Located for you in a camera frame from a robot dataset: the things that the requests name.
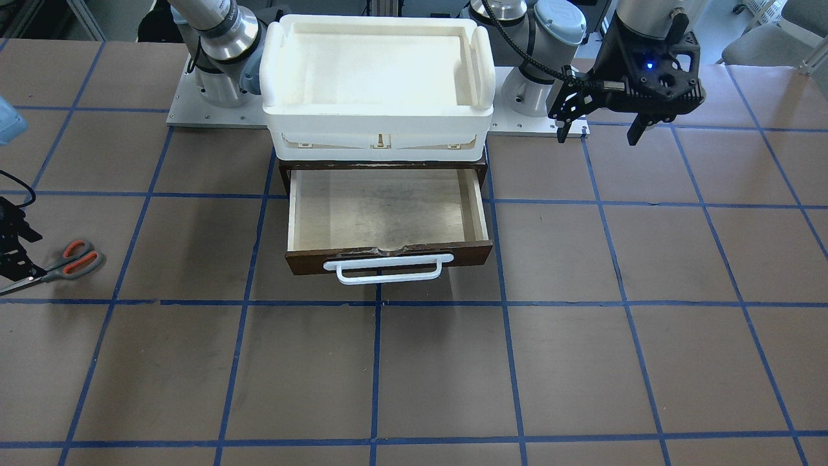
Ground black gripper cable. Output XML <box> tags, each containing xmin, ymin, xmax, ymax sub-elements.
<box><xmin>480</xmin><ymin>0</ymin><xmax>625</xmax><ymax>91</ymax></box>

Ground grey orange-handled scissors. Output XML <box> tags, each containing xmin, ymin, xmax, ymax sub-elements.
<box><xmin>1</xmin><ymin>239</ymin><xmax>105</xmax><ymax>296</ymax></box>

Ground white plastic tray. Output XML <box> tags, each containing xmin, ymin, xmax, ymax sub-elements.
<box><xmin>259</xmin><ymin>14</ymin><xmax>495</xmax><ymax>162</ymax></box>

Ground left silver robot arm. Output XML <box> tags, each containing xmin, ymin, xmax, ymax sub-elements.
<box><xmin>458</xmin><ymin>1</ymin><xmax>706</xmax><ymax>146</ymax></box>

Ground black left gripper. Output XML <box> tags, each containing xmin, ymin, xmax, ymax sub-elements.
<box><xmin>547</xmin><ymin>13</ymin><xmax>706</xmax><ymax>146</ymax></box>

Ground grey office chair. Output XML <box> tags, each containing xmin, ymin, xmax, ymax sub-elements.
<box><xmin>721</xmin><ymin>1</ymin><xmax>827</xmax><ymax>66</ymax></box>

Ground wooden drawer with white handle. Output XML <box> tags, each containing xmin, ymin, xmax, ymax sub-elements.
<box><xmin>286</xmin><ymin>168</ymin><xmax>493</xmax><ymax>284</ymax></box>

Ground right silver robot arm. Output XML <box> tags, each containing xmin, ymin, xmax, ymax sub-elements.
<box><xmin>2</xmin><ymin>1</ymin><xmax>267</xmax><ymax>282</ymax></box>

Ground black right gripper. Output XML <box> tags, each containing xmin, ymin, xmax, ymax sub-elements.
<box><xmin>1</xmin><ymin>197</ymin><xmax>43</xmax><ymax>281</ymax></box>

